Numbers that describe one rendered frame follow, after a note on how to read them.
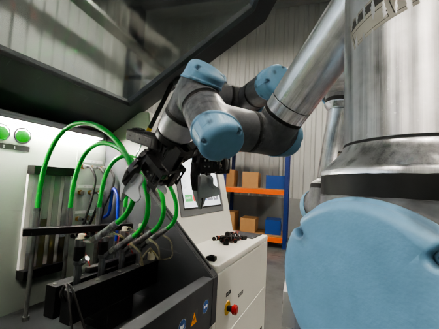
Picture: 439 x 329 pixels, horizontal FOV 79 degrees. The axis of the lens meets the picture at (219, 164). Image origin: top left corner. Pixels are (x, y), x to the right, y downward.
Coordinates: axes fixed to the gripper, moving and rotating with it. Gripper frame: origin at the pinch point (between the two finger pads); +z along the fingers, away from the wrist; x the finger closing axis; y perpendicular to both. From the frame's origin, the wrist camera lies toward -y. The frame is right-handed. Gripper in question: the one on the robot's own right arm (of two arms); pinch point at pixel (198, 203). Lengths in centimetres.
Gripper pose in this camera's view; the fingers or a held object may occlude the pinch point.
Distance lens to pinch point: 72.4
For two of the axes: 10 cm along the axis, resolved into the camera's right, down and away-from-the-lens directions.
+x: 4.1, 0.9, 9.1
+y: 9.1, 0.2, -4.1
